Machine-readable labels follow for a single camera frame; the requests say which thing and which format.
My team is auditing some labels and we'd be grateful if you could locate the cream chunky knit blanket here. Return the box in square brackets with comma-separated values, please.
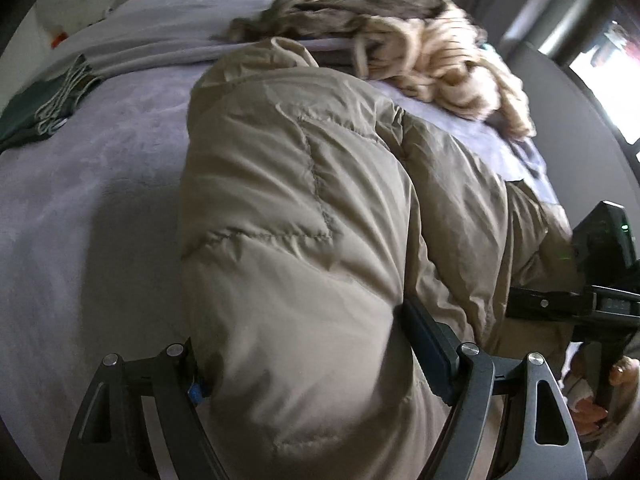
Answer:
[270, 0, 539, 142]

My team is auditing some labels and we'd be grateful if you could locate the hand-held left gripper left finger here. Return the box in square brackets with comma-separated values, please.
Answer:
[59, 337, 231, 480]

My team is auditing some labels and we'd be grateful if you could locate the lavender bed cover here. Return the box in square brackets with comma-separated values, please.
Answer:
[0, 35, 562, 453]

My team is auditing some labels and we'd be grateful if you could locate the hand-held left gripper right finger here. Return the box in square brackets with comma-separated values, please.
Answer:
[400, 296, 589, 480]

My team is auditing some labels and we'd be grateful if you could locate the grey throw blanket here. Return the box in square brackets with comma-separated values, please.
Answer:
[60, 0, 362, 82]

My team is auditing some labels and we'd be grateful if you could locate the window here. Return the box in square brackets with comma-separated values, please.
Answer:
[565, 10, 640, 153]

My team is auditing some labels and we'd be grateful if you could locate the person's right hand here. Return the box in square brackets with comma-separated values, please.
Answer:
[570, 351, 640, 431]

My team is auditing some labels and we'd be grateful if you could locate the dark green fringed scarf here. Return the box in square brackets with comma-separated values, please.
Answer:
[0, 54, 104, 155]

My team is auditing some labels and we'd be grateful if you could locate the brown faux fur blanket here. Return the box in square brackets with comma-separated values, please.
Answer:
[227, 0, 451, 45]

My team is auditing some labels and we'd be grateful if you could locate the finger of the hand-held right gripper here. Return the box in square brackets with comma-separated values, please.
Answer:
[505, 285, 595, 323]

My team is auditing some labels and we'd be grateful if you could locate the beige puffer jacket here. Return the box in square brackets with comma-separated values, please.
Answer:
[177, 36, 587, 480]

